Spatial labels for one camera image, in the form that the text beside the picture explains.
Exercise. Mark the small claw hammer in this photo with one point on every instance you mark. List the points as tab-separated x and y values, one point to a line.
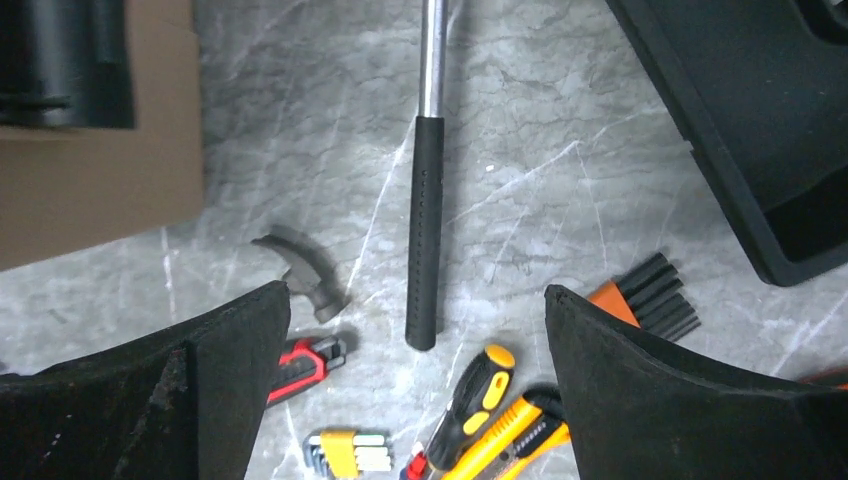
311	272

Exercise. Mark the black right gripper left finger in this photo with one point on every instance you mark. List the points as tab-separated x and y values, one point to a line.
185	402

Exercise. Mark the tan plastic toolbox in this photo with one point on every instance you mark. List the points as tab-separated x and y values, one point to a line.
67	190

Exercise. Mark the large black-handled hammer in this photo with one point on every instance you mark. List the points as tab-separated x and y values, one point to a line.
426	199

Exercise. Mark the black tool tray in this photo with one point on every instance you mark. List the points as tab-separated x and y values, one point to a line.
759	90

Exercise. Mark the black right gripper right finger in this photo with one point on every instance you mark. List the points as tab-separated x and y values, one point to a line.
640	407

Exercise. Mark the orange black utility knife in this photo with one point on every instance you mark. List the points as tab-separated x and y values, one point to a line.
531	426

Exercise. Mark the orange black brush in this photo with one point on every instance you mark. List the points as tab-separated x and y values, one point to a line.
648	296

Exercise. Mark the red black utility knife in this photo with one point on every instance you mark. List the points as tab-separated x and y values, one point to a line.
304	363

